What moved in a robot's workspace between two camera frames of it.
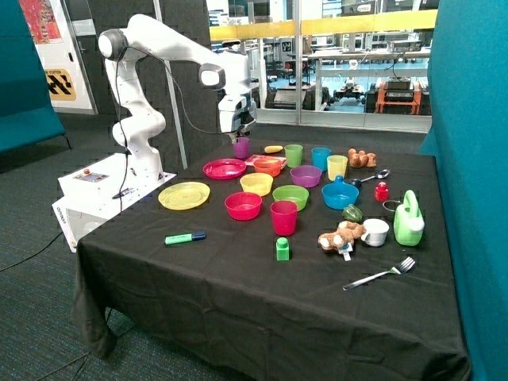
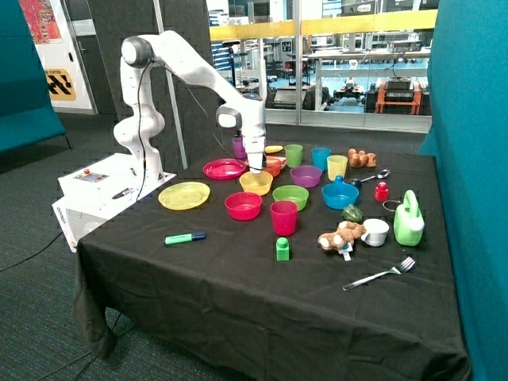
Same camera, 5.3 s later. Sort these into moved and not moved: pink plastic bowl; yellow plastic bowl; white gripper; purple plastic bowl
Moved: white gripper
Not moved: purple plastic bowl; pink plastic bowl; yellow plastic bowl
